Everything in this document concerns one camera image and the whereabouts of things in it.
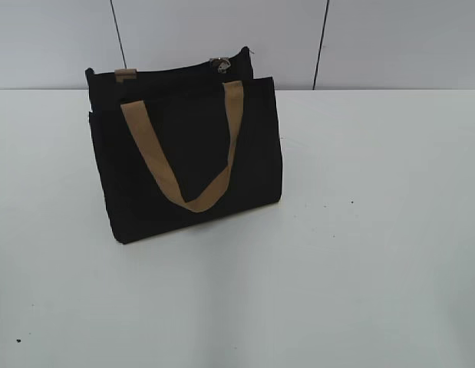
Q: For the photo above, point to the black canvas tote bag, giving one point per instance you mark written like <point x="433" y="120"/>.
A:
<point x="181" y="147"/>

